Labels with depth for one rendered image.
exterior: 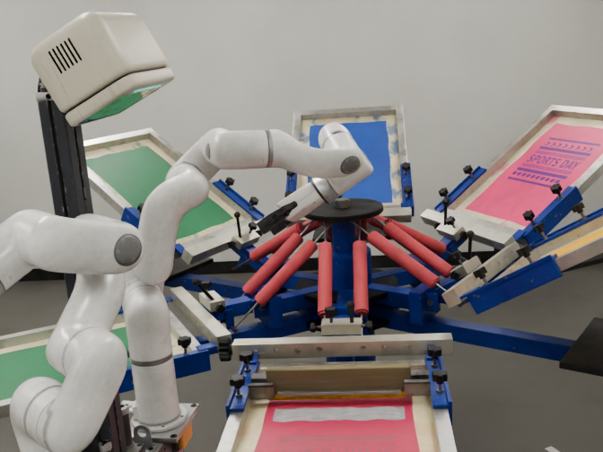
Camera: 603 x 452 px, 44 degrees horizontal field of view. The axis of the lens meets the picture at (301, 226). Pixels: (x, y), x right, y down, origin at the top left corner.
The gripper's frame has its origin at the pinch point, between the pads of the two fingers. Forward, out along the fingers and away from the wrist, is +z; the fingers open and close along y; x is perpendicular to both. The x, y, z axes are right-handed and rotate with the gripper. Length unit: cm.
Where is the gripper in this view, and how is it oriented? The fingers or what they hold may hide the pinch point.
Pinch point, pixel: (268, 227)
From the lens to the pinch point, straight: 179.3
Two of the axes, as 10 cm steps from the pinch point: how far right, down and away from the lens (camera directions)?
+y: -2.2, -0.3, -9.7
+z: -8.1, 5.7, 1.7
